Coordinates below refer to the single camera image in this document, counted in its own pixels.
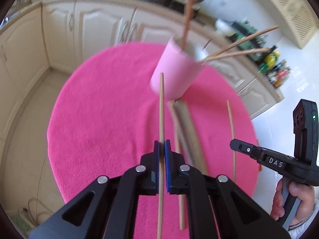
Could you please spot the light wooden chopstick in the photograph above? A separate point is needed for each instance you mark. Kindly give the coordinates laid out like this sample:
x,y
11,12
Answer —
x,y
189,134
182,211
162,109

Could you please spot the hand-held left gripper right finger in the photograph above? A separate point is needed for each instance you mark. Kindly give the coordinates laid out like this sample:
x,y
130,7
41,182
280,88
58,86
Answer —
x,y
167,169

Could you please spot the lattice door wall cabinet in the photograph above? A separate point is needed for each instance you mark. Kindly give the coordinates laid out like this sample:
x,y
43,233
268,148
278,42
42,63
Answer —
x,y
294,10

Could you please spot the pink cup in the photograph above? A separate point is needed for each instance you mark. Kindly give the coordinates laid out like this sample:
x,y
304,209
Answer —
x,y
174,72

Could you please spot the white ceramic bowl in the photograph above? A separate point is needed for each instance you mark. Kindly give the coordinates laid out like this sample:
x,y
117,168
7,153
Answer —
x,y
224,27

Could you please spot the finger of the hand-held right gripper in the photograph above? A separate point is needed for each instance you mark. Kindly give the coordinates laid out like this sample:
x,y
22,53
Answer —
x,y
243,148

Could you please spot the person's right hand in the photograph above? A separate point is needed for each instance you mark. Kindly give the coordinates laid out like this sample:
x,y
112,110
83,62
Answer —
x,y
302,196

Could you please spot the pink tablecloth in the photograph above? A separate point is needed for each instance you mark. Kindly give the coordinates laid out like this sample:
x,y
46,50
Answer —
x,y
104,119

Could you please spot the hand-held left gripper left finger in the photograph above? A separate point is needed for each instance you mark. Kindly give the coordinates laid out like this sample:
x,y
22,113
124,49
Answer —
x,y
157,169

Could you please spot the red label sauce bottle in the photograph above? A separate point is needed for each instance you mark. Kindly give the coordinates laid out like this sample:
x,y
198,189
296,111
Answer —
x,y
280,76

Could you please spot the green electric grill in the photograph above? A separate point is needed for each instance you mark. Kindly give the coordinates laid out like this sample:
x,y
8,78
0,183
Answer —
x,y
246,33

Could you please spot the green floor mat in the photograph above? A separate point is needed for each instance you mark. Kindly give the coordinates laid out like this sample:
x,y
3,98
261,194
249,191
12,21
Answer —
x,y
20,225

